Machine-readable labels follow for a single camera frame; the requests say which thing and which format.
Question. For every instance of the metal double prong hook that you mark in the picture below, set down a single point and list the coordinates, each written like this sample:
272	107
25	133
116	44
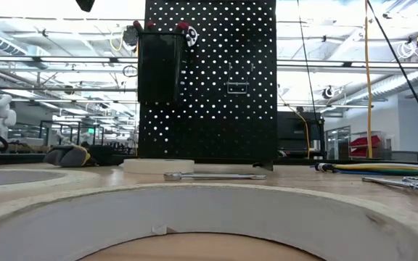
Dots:
238	85

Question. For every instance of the white masking tape roll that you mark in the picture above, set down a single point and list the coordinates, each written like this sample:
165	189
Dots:
158	166
85	177
230	210

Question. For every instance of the glass door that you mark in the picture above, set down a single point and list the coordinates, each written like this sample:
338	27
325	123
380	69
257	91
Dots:
337	143

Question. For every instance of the red storage bins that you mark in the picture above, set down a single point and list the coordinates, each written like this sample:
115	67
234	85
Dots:
365	142

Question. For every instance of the grey chair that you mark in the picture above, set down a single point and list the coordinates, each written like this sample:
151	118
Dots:
405	156

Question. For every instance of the thin black strut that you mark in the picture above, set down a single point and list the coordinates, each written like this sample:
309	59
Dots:
405	74

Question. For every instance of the black monitor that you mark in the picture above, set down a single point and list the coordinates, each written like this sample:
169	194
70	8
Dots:
296	130

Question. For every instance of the black grey work glove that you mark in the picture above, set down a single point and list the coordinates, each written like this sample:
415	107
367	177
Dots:
65	156

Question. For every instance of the black plastic bin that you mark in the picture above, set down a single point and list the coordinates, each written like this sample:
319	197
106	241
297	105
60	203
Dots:
160	69

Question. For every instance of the black perforated pegboard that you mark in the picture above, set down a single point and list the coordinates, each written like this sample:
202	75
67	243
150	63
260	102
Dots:
212	127

